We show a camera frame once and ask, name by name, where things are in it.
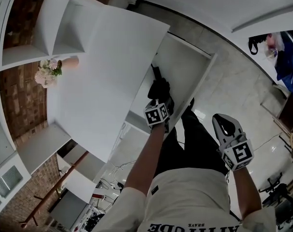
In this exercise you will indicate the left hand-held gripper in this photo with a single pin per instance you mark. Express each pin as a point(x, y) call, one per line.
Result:
point(157, 115)

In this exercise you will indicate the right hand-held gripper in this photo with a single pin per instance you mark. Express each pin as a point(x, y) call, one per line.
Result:
point(239, 155)

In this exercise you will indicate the black umbrella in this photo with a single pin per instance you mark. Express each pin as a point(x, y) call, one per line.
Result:
point(160, 88)

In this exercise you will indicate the white drawer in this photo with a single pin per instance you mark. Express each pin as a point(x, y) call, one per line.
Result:
point(185, 76)

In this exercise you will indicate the person's right forearm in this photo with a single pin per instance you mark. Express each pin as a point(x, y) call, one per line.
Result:
point(246, 192)

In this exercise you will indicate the person's left forearm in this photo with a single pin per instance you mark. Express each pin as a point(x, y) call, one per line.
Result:
point(143, 158)

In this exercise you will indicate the white desk with hutch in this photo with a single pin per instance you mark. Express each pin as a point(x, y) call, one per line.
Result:
point(100, 81)

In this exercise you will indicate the person's right black shoe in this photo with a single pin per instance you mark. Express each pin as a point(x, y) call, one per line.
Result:
point(191, 104)

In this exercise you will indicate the person's black trousers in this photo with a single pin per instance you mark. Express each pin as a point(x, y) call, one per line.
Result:
point(192, 144)

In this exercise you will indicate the black office chair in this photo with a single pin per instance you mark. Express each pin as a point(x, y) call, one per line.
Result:
point(276, 191)

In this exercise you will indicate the person's beige shirt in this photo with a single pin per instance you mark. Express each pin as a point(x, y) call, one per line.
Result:
point(185, 202)

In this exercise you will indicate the blue clothing pile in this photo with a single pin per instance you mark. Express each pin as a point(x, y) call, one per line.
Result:
point(289, 66)

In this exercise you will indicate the black bag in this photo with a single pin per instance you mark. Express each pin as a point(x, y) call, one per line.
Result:
point(255, 43)

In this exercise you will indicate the clear plastic bag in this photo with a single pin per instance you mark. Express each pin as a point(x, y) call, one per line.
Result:
point(274, 46)

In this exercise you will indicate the pink vase with flowers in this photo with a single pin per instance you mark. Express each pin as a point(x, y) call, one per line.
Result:
point(52, 72)

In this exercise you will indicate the small white side table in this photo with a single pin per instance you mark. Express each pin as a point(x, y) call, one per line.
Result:
point(73, 192)

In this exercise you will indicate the brown wooden coat rack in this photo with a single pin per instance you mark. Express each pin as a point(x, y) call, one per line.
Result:
point(57, 185)

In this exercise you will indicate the white arched glass cabinet door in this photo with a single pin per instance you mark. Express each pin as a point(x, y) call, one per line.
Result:
point(6, 182)

